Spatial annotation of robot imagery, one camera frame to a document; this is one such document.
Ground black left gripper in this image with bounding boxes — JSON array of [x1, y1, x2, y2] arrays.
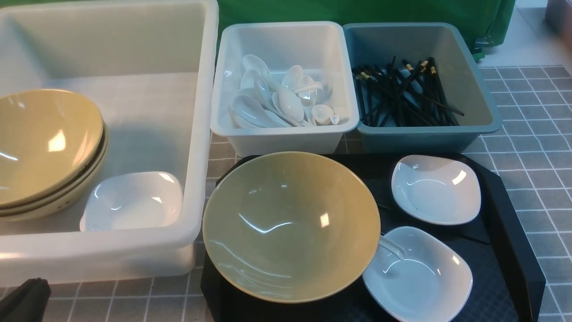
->
[[0, 278, 51, 322]]

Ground yellow noodle bowl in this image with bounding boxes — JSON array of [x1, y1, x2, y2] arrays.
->
[[202, 152, 382, 304]]

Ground white ceramic soup spoon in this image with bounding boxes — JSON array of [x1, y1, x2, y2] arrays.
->
[[379, 236, 406, 260]]

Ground white square dish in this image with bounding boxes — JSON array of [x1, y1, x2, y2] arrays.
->
[[79, 171, 184, 232], [362, 226, 473, 322], [391, 155, 482, 226]]

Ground bottom stacked yellow bowl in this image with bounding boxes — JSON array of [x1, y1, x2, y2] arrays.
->
[[1, 123, 109, 222]]

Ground stacked yellow bowl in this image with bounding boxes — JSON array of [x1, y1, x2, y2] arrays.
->
[[1, 123, 109, 222], [0, 89, 104, 207]]

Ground top stacked yellow bowl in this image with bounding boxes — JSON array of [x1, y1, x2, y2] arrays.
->
[[0, 89, 104, 207]]

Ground white square dish in tub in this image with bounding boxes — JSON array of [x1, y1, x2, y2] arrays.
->
[[79, 171, 184, 232]]

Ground white spoon in bin front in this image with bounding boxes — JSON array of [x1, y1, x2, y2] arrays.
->
[[231, 94, 281, 128]]

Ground small white spoon in bin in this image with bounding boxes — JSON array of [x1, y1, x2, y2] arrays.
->
[[311, 104, 335, 126]]

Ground white plastic spoon bin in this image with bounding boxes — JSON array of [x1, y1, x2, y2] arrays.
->
[[210, 21, 359, 157]]

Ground long black chopstick in bin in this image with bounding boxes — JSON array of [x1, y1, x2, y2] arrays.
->
[[398, 83, 465, 116]]

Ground black plastic serving tray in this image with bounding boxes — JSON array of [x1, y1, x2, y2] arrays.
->
[[201, 153, 546, 322]]

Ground blue-grey plastic chopstick bin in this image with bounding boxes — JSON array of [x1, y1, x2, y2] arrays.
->
[[343, 22, 502, 153]]

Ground grey checkered table mat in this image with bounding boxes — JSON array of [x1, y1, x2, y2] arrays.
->
[[43, 65, 571, 322]]

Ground green cloth backdrop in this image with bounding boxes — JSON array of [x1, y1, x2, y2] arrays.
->
[[218, 0, 515, 60]]

